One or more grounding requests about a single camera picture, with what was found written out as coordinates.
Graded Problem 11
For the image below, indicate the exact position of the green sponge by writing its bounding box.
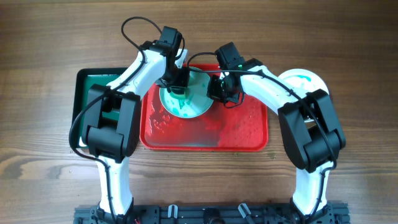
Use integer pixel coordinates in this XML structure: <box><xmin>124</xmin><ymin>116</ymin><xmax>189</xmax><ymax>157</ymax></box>
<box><xmin>169</xmin><ymin>91</ymin><xmax>187</xmax><ymax>100</ymax></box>

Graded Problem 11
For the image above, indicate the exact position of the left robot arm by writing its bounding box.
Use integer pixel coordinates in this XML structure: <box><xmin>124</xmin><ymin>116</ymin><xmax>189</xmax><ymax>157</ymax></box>
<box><xmin>72</xmin><ymin>27</ymin><xmax>188</xmax><ymax>222</ymax></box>

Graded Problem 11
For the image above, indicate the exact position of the white plate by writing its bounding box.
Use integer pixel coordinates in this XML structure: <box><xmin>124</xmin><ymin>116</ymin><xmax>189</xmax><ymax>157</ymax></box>
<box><xmin>277</xmin><ymin>68</ymin><xmax>330</xmax><ymax>123</ymax></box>
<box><xmin>159</xmin><ymin>70</ymin><xmax>213</xmax><ymax>119</ymax></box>

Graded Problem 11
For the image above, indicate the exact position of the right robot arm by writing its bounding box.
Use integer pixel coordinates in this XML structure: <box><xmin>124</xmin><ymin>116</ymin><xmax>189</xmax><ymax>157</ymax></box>
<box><xmin>208</xmin><ymin>42</ymin><xmax>346</xmax><ymax>220</ymax></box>

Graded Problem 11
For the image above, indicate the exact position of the black aluminium base frame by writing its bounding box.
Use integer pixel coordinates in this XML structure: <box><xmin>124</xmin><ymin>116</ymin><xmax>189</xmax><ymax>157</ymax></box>
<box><xmin>73</xmin><ymin>202</ymin><xmax>351</xmax><ymax>224</ymax></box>

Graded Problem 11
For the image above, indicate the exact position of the red tray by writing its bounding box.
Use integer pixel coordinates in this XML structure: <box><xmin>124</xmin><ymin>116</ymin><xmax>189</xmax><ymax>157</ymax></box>
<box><xmin>140</xmin><ymin>64</ymin><xmax>269</xmax><ymax>152</ymax></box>

